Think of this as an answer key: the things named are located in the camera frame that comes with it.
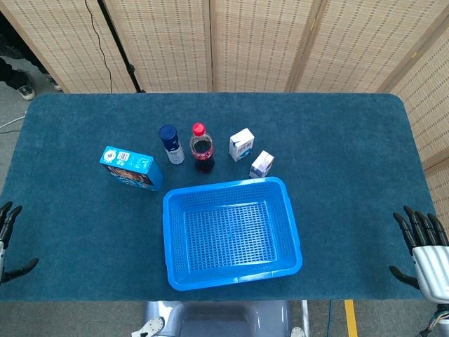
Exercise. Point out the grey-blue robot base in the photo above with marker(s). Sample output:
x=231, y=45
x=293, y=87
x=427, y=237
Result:
x=217, y=319

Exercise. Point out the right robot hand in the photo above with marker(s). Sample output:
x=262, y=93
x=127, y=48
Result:
x=431, y=267

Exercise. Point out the white milk carton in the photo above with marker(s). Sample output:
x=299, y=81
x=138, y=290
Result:
x=242, y=145

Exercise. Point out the person in dark trousers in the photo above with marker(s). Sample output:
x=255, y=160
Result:
x=10, y=73

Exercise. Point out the red-capped cola bottle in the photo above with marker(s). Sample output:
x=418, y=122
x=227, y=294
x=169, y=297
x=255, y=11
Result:
x=201, y=151

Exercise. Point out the bamboo folding screen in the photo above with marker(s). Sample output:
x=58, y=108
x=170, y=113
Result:
x=431, y=105
x=168, y=42

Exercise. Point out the small purple drink carton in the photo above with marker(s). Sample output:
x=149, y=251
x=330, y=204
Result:
x=261, y=165

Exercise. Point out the yellow floor tape strip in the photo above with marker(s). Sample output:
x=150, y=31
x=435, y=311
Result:
x=350, y=319

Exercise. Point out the blue plastic basket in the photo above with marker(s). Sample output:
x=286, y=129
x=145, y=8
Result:
x=228, y=231

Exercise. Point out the metal table leg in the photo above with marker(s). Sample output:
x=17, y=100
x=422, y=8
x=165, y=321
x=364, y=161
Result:
x=305, y=316

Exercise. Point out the blue snack box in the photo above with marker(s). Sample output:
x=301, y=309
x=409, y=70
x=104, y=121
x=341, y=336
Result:
x=129, y=168

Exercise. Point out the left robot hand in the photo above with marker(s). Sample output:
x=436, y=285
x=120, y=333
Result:
x=4, y=224

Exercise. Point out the black tripod pole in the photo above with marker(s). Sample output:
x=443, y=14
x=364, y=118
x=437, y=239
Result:
x=119, y=45

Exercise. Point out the teal table cloth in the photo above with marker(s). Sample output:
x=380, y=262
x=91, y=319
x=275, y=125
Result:
x=105, y=228

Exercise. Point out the blue-capped white bottle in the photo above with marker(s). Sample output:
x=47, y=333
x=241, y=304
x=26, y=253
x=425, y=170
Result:
x=172, y=147

